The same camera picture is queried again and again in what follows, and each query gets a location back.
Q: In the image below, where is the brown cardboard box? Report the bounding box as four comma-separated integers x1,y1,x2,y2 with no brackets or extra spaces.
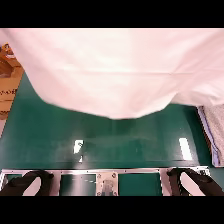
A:
0,42,25,121

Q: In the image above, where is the white shirt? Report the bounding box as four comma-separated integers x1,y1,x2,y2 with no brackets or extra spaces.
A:
0,28,224,120

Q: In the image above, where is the grey garment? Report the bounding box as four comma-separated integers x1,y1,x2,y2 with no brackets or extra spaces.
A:
197,104,224,168

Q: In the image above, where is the silver frame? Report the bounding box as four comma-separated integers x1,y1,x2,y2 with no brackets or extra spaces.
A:
0,165,212,197

